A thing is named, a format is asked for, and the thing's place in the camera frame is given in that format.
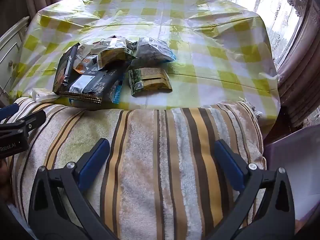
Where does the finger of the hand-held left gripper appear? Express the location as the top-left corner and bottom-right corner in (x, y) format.
(0, 110), (47, 133)
(0, 104), (20, 117)

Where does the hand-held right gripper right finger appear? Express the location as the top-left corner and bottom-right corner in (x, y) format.
(215, 139), (295, 240)

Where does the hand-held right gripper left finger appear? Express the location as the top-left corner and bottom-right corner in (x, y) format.
(28, 138), (118, 240)

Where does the grey blue-edged snack packet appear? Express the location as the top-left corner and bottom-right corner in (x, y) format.
(130, 37), (177, 67)
(110, 79), (123, 104)

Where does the black snack bar packet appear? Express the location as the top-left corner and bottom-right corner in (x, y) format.
(69, 68), (125, 103)

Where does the orange white snack packet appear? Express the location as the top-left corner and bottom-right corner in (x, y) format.
(73, 55), (98, 74)

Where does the white clear cookie packet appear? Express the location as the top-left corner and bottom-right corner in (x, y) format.
(91, 37), (126, 55)

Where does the white plastic bag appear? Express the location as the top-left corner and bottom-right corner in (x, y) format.
(29, 88), (59, 101)

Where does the purple storage box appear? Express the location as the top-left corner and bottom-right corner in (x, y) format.
(264, 125), (320, 228)

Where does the striped beige towel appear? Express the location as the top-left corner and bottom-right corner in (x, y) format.
(5, 96), (267, 240)

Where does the dark snack packet gold edge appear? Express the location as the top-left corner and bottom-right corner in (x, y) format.
(53, 44), (103, 105)

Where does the white cabinet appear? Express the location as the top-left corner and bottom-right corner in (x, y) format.
(0, 16), (30, 108)

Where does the olive green snack packet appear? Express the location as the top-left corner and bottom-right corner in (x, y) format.
(128, 67), (173, 97)

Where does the cream yellow snack packet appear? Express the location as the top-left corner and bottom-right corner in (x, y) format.
(97, 49), (133, 71)

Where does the yellow white checked tablecloth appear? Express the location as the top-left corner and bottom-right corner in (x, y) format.
(15, 0), (280, 135)

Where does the small green white snack packet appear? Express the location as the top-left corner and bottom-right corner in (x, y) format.
(126, 40), (139, 55)

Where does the patterned pink curtain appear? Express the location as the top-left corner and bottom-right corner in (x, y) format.
(274, 0), (320, 130)

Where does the floral lace curtain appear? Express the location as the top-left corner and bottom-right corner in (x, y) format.
(207, 0), (310, 64)

